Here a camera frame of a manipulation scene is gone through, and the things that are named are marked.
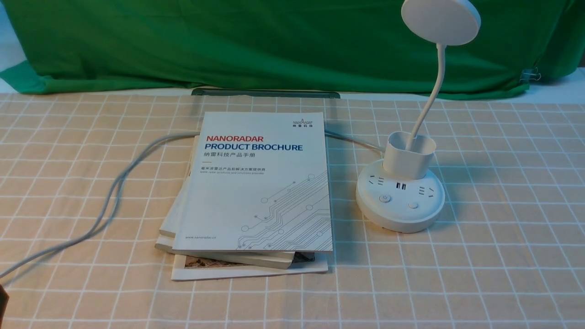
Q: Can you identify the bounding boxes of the white desk lamp with sockets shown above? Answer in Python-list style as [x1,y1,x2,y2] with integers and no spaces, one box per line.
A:
[356,0,481,233]

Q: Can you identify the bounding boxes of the white Nanoradar product brochure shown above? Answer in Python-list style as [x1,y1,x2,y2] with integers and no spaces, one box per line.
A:
[173,112,334,252]

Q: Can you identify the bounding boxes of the middle white book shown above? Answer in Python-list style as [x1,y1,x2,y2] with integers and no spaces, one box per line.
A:
[155,137,295,269]

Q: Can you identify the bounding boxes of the bottom white magazine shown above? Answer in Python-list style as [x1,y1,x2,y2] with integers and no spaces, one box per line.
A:
[171,253,329,281]

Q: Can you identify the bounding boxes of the checkered beige tablecloth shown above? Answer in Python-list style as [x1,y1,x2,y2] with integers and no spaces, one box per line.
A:
[0,94,585,329]

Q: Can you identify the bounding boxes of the metal binder clip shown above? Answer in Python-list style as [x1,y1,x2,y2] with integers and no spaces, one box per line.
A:
[519,67,542,84]

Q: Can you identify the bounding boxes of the green backdrop cloth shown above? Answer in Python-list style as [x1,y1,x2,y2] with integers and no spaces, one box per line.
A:
[1,0,584,100]

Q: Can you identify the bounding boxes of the dark object at edge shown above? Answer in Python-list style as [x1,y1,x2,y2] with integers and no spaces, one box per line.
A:
[0,285,9,328]

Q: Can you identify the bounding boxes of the grey lamp power cable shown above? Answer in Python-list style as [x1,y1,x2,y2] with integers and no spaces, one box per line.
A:
[0,130,385,279]

